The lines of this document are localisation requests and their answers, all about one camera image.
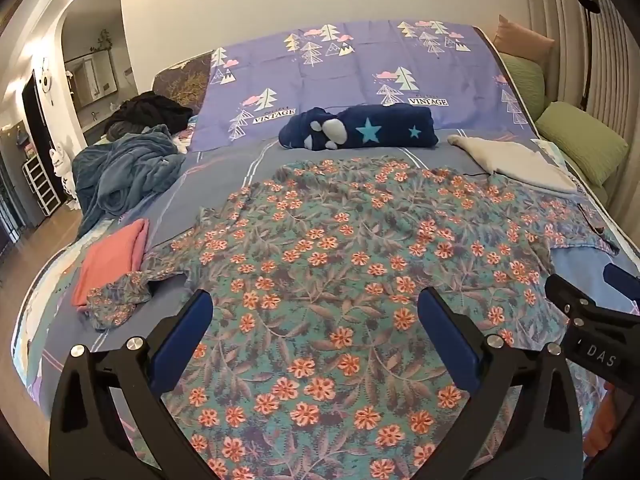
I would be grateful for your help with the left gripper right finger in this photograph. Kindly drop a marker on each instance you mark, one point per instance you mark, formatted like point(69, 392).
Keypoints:
point(544, 437)

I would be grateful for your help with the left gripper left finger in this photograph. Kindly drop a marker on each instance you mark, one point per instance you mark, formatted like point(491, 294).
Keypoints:
point(87, 439)

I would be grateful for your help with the floral teal orange garment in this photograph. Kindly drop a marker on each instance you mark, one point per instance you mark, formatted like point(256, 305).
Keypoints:
point(350, 319)

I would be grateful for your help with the black clothes pile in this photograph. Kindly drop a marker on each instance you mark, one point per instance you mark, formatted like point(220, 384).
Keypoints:
point(148, 109)

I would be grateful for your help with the grey-blue bed sheet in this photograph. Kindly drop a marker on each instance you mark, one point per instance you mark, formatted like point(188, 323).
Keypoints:
point(225, 185)

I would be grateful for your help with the pink folded garment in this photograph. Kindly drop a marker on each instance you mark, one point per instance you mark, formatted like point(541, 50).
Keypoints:
point(110, 259)

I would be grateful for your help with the green cushion near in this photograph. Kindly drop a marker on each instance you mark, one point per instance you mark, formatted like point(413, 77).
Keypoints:
point(596, 149)

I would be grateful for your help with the green cushion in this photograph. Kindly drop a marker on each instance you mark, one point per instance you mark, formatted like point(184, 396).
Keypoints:
point(596, 149)
point(528, 78)

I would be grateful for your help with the cream folded garment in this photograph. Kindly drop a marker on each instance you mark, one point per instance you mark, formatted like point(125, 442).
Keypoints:
point(516, 162)

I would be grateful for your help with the white shelf rack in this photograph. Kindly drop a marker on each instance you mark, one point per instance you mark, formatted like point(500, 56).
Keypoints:
point(40, 184)

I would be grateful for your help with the blue-grey crumpled blanket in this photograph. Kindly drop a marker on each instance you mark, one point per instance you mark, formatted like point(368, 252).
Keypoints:
point(110, 179)

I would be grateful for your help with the green cushion far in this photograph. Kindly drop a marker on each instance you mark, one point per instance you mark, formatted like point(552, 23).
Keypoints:
point(528, 78)

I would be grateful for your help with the navy star fleece garment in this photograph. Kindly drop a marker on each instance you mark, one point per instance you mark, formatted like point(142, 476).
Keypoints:
point(399, 125)

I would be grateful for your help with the peach cushion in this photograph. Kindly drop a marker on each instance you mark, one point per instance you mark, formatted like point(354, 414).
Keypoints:
point(516, 40)

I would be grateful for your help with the black floor lamp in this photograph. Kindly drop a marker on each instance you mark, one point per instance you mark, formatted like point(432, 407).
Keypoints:
point(590, 8)

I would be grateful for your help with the dark patterned pillow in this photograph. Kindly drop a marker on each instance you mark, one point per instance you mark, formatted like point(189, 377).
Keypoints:
point(186, 82)

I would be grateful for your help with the purple tree-print quilt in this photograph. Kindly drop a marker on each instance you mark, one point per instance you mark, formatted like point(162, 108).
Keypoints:
point(256, 86)

